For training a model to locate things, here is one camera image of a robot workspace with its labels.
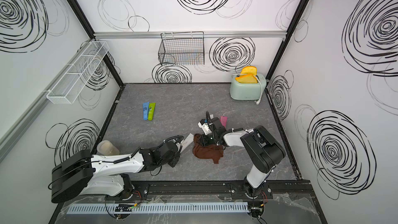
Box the brown cloth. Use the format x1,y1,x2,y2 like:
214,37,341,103
192,134,224,164

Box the magenta toothpaste tube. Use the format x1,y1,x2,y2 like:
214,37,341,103
220,116,228,128

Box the green toothpaste tube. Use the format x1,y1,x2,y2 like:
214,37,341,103
148,103,155,121

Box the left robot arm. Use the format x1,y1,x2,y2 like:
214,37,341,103
49,135,184,203

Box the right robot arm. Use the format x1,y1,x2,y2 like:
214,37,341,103
198,117,286,199

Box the blue toothpaste tube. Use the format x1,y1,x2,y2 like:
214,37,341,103
143,102,150,120

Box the mint green toaster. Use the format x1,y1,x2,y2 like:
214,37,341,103
230,74,267,101

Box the beige sponge roll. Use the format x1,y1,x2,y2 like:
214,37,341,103
96,140,120,156

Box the yellow toast slice front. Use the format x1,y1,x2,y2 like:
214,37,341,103
235,74,258,84

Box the yellow toast slice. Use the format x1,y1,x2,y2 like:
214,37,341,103
241,66,258,76
235,74,258,84

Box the yellow toast slice back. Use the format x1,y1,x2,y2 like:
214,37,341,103
241,66,258,76

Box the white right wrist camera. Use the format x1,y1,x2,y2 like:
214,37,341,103
198,119,212,135

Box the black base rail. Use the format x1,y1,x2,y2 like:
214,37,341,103
62,180,315,201

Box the white toaster cable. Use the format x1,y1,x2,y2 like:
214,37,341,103
236,74,264,105

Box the black wire wall basket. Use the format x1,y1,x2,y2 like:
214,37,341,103
158,31,205,65

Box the grey slotted cable duct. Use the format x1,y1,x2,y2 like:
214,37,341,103
66,202,249,216

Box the white wire wall basket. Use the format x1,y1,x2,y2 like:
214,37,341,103
46,40,109,104

